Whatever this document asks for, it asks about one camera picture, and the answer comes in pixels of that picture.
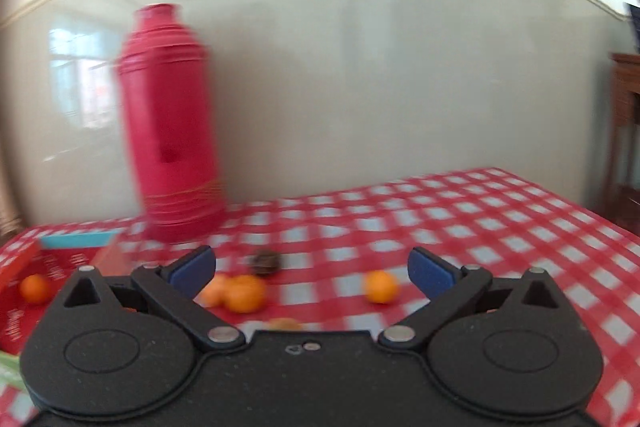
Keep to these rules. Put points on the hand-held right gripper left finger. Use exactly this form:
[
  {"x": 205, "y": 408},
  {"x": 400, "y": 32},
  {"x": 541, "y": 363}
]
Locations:
[{"x": 192, "y": 271}]

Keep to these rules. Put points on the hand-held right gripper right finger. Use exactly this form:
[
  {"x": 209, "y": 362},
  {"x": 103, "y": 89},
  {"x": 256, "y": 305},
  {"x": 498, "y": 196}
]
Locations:
[{"x": 430, "y": 274}]

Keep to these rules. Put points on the red cardboard box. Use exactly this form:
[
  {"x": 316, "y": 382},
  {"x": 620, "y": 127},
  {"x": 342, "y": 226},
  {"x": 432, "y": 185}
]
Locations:
[{"x": 50, "y": 264}]

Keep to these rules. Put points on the dark brown round object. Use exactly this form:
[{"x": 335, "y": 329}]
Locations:
[{"x": 263, "y": 263}]

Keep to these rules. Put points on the red checkered tablecloth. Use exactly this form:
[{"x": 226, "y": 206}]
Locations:
[{"x": 490, "y": 227}]

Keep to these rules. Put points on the red thermos flask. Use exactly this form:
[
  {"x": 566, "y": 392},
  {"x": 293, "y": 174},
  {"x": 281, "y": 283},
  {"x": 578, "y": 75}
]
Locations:
[{"x": 172, "y": 122}]

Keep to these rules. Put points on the wooden side table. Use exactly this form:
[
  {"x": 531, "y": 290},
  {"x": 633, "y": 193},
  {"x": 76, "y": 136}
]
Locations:
[{"x": 625, "y": 107}]

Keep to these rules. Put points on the potted plant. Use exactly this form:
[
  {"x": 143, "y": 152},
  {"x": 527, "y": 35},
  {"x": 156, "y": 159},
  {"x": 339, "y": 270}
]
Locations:
[{"x": 634, "y": 2}]

